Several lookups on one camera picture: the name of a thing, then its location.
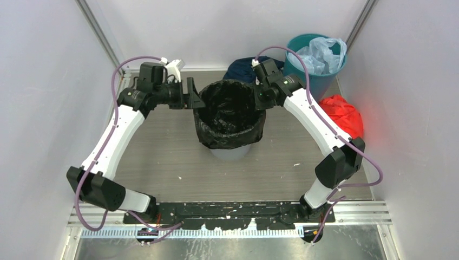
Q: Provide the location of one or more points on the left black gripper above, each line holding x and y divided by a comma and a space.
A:
194, 99

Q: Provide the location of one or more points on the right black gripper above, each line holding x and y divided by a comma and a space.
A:
261, 105

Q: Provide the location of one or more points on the black trash bag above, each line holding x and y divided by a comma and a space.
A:
229, 119

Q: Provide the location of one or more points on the teal plastic bucket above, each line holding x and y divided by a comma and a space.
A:
319, 84

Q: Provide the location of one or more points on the grey translucent trash bin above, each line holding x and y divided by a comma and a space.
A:
231, 154

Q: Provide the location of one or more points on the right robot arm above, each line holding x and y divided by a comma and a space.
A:
342, 153

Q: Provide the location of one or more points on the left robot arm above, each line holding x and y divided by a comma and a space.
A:
157, 84

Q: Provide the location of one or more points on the dark navy cloth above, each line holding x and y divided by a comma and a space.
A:
240, 70

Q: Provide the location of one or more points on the light blue plastic bag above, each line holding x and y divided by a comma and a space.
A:
323, 56

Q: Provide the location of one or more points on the red cloth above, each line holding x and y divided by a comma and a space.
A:
344, 115

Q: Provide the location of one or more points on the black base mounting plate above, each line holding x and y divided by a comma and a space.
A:
267, 215

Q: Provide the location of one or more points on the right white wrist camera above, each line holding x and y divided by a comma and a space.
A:
254, 63

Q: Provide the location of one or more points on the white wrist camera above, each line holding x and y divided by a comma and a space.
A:
173, 69
254, 63

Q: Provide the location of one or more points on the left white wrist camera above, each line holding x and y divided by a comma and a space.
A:
173, 69

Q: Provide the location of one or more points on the aluminium frame rail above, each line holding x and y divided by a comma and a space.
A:
96, 157

